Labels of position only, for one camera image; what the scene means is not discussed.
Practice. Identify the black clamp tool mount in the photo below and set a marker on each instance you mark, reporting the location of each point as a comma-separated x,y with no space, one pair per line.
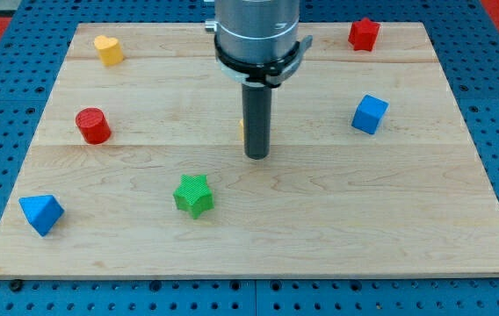
258,75

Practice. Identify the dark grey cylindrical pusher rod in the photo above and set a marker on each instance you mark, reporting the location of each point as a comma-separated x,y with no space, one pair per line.
256,110

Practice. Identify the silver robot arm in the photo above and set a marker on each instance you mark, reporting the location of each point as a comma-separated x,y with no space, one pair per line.
256,45

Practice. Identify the yellow hexagon block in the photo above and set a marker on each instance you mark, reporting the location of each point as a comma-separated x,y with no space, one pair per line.
241,130

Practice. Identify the blue cube block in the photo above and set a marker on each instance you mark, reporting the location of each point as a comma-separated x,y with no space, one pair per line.
369,114

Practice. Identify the red star block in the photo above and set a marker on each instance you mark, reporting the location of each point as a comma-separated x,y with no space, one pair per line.
363,34

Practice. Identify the green star block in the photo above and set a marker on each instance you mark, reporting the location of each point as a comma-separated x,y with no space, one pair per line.
193,195

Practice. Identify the light wooden board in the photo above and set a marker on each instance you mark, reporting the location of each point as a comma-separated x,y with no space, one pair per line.
329,201

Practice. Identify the yellow heart block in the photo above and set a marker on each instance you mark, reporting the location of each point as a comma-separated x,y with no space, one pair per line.
109,50

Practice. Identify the red cylinder block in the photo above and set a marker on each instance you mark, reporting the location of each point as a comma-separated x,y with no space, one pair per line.
93,126

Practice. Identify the blue triangular prism block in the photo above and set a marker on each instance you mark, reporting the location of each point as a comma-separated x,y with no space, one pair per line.
41,212

